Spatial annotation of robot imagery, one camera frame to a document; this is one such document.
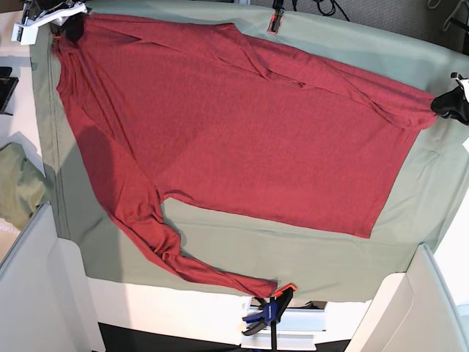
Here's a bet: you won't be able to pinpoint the white bin right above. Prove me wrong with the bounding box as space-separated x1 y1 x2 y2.
346 244 468 351

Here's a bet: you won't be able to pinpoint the white bin left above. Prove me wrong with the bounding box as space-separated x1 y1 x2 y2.
1 205 106 351

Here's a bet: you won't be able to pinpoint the black tablet device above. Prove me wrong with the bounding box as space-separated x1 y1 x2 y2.
0 67 19 116

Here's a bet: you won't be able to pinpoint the white bin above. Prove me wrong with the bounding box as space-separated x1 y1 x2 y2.
1 205 106 351
346 244 468 351

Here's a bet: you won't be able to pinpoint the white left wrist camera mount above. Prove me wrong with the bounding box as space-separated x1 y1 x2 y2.
451 72 468 102

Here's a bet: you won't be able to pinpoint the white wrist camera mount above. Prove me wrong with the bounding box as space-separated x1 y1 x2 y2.
451 72 468 102
11 0 88 45

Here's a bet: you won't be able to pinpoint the blue orange bar clamp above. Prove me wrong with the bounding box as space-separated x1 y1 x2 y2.
242 283 297 351

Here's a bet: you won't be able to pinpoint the red long-sleeve shirt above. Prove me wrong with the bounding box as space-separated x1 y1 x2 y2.
54 14 437 297

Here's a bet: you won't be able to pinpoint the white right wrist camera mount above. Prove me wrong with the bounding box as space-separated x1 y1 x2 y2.
11 0 88 45

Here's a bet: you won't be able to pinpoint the crumpled green cloth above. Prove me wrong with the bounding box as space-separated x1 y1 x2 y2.
1 142 52 230

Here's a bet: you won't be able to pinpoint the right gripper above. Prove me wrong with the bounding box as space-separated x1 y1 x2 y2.
36 0 85 43

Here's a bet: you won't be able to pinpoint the black cables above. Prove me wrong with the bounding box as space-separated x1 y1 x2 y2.
292 0 352 19

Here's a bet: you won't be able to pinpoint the orange black clamp top middle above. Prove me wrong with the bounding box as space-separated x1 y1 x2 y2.
267 0 285 34

